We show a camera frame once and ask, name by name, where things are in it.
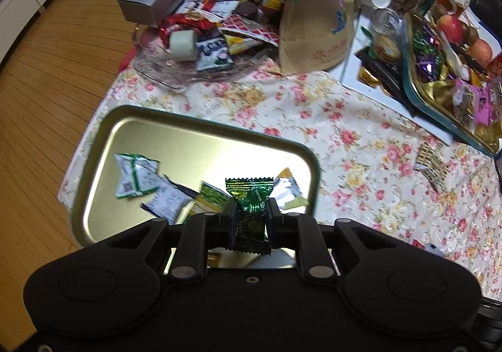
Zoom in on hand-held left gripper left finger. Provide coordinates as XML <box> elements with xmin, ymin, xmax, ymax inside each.
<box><xmin>108</xmin><ymin>201</ymin><xmax>240</xmax><ymax>284</ymax></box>

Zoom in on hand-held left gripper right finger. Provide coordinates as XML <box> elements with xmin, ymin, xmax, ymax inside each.
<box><xmin>267</xmin><ymin>201</ymin><xmax>393</xmax><ymax>284</ymax></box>

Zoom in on green foil candy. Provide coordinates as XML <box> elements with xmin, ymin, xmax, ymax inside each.
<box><xmin>224</xmin><ymin>176</ymin><xmax>275</xmax><ymax>255</ymax></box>

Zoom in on green pea snack packet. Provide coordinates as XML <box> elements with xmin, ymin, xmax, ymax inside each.
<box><xmin>184</xmin><ymin>180</ymin><xmax>232</xmax><ymax>223</ymax></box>

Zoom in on silver white snack packet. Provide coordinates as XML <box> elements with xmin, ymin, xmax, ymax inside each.
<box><xmin>272</xmin><ymin>167</ymin><xmax>310</xmax><ymax>213</ymax></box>

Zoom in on white dark snack packet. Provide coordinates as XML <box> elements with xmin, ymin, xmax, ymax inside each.
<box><xmin>140</xmin><ymin>175</ymin><xmax>199</xmax><ymax>218</ymax></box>

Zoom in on gold metal tray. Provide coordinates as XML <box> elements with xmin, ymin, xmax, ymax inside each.
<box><xmin>67</xmin><ymin>105</ymin><xmax>323</xmax><ymax>270</ymax></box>

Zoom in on white green snack packet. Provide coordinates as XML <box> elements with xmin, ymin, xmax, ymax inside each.
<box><xmin>114</xmin><ymin>153</ymin><xmax>161</xmax><ymax>199</ymax></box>

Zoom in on floral tablecloth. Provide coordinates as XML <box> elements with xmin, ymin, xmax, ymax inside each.
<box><xmin>57</xmin><ymin>58</ymin><xmax>502</xmax><ymax>301</ymax></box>

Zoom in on clear glass tray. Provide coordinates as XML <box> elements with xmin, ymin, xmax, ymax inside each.
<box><xmin>131</xmin><ymin>20</ymin><xmax>281</xmax><ymax>92</ymax></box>

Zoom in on white flat board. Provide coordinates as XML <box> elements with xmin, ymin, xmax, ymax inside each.
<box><xmin>340</xmin><ymin>15</ymin><xmax>465</xmax><ymax>147</ymax></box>

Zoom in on gold patterned snack packet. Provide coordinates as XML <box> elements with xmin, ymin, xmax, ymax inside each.
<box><xmin>415</xmin><ymin>142</ymin><xmax>450</xmax><ymax>192</ymax></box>

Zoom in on white cow print packet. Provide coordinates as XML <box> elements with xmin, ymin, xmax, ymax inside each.
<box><xmin>194</xmin><ymin>38</ymin><xmax>235</xmax><ymax>71</ymax></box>

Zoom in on gold foil candy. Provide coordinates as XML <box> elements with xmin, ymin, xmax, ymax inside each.
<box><xmin>359</xmin><ymin>67</ymin><xmax>381</xmax><ymax>86</ymax></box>

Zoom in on dark chocolate bar packet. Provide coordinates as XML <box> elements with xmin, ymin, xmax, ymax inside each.
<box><xmin>357</xmin><ymin>48</ymin><xmax>416</xmax><ymax>117</ymax></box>

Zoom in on brown paper bag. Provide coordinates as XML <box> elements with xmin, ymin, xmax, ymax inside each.
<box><xmin>241</xmin><ymin>0</ymin><xmax>355</xmax><ymax>76</ymax></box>

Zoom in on pale green cup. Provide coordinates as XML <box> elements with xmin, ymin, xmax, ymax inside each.
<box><xmin>168</xmin><ymin>30</ymin><xmax>199</xmax><ymax>61</ymax></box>

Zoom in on red white patterned packet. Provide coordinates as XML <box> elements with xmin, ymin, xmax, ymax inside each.
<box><xmin>217</xmin><ymin>15</ymin><xmax>280</xmax><ymax>47</ymax></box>

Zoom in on pile of assorted snack packets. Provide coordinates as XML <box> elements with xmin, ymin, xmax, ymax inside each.
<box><xmin>159</xmin><ymin>0</ymin><xmax>281</xmax><ymax>70</ymax></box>

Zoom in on teal gold candy tray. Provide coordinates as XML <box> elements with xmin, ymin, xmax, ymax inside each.
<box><xmin>402</xmin><ymin>11</ymin><xmax>502</xmax><ymax>157</ymax></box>

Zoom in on clear glass jar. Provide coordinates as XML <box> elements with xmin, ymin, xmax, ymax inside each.
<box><xmin>371</xmin><ymin>7</ymin><xmax>404</xmax><ymax>64</ymax></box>

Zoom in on heap of wrapped candies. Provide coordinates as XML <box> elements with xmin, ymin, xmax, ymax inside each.
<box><xmin>412</xmin><ymin>23</ymin><xmax>502</xmax><ymax>141</ymax></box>

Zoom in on pink white snack packet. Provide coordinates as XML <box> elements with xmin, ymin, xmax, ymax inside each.
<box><xmin>453</xmin><ymin>81</ymin><xmax>495</xmax><ymax>129</ymax></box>

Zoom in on red apple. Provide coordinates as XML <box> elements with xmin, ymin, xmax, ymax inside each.
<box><xmin>467</xmin><ymin>40</ymin><xmax>494</xmax><ymax>67</ymax></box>
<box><xmin>437</xmin><ymin>15</ymin><xmax>465</xmax><ymax>43</ymax></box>

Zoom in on brown kiwi fruit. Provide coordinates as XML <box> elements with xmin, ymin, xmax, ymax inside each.
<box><xmin>461</xmin><ymin>23</ymin><xmax>480</xmax><ymax>45</ymax></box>

